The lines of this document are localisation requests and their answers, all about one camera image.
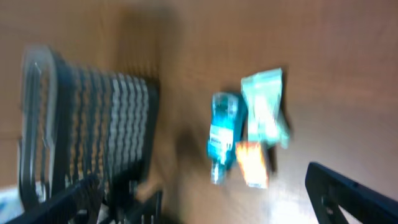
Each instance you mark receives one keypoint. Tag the grey plastic lattice basket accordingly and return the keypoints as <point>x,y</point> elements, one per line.
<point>78,121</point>

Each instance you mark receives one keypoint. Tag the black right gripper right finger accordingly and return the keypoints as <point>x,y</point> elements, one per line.
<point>330,192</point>

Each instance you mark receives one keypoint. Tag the small orange snack packet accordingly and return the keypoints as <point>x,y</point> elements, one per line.
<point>253,164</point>

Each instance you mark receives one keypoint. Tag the pale teal snack packet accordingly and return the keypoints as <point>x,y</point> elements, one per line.
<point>262,93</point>

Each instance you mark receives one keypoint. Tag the teal mouthwash bottle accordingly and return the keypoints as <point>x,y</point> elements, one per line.
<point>228,114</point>

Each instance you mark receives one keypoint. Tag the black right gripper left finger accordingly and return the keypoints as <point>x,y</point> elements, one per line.
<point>80,203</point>

